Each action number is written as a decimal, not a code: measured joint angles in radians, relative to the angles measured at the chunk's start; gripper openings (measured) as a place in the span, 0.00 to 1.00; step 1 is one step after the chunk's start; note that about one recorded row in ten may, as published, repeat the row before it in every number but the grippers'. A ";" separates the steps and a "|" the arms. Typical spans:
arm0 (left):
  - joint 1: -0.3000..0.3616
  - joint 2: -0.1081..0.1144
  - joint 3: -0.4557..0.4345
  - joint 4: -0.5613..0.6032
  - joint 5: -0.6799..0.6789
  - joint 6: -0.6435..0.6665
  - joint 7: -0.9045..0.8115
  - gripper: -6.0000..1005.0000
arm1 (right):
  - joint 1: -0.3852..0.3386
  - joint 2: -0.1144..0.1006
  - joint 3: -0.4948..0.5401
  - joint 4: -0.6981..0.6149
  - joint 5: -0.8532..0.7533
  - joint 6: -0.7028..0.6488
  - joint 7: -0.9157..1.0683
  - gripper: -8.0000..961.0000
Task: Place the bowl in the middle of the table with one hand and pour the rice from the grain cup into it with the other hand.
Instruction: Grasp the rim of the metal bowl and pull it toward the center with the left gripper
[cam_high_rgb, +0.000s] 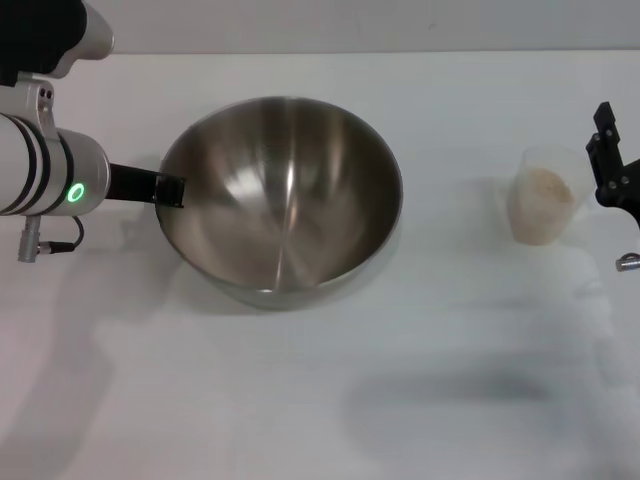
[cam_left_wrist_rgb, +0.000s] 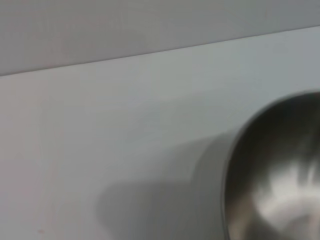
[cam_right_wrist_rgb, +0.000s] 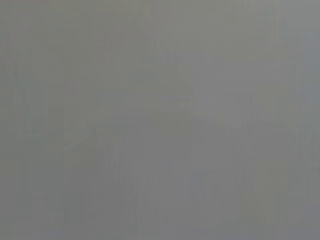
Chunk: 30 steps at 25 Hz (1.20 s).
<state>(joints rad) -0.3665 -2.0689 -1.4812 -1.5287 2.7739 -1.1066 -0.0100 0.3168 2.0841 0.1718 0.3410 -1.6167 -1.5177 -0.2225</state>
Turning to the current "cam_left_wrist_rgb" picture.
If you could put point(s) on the stainless steel mixing bowl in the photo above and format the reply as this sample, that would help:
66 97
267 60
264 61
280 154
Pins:
275 162

